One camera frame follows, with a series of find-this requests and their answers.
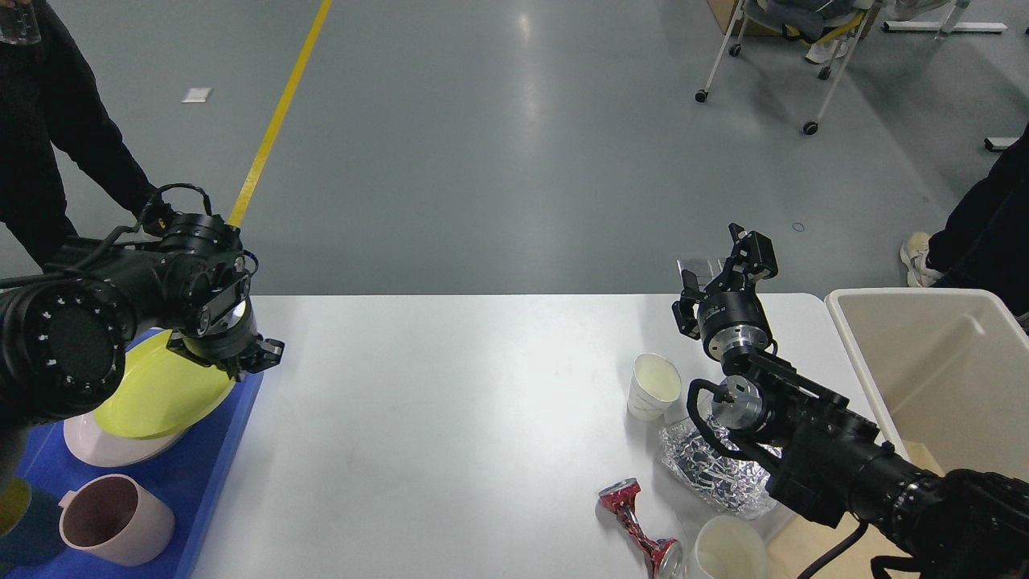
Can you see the pink plate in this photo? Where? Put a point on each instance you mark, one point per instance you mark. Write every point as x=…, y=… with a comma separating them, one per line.
x=90, y=444

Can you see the crumpled foil tray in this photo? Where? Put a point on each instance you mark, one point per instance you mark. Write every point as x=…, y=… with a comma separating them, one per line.
x=731, y=486

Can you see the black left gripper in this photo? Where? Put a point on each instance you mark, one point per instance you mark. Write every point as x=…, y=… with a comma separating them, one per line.
x=231, y=346

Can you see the blue plastic tray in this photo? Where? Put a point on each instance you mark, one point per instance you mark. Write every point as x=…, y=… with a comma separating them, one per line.
x=188, y=477

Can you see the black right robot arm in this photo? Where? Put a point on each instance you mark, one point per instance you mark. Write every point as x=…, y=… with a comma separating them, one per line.
x=822, y=459

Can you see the white rolling chair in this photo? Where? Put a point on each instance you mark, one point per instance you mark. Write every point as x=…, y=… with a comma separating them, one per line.
x=807, y=22

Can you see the person at edge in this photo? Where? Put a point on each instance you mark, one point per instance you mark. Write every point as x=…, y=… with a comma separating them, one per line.
x=984, y=244
x=50, y=101

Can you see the pink mug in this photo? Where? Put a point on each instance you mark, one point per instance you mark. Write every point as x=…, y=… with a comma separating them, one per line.
x=112, y=517

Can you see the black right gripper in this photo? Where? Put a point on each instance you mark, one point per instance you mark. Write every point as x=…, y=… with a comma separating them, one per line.
x=730, y=320

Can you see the beige plastic bin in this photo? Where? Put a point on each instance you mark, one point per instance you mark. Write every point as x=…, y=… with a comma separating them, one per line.
x=945, y=371

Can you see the person at right edge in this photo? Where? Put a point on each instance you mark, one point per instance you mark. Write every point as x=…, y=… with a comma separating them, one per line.
x=984, y=244

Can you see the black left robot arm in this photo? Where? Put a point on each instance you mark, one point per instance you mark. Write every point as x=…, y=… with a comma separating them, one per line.
x=65, y=331

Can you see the dark teal cup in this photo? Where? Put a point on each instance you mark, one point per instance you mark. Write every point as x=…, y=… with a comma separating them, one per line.
x=29, y=526

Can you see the white paper cup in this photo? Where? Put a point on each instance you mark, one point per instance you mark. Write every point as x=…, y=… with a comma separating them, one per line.
x=655, y=385
x=727, y=547

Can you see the person at left edge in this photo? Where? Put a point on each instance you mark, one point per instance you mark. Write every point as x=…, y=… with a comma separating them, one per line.
x=50, y=101

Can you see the crushed red can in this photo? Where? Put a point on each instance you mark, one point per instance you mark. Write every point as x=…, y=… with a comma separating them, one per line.
x=663, y=556

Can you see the yellow plate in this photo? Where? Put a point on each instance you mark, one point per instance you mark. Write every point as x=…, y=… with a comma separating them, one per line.
x=161, y=392

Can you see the metal floor plates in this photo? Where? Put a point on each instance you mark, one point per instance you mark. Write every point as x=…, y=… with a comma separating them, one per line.
x=705, y=269

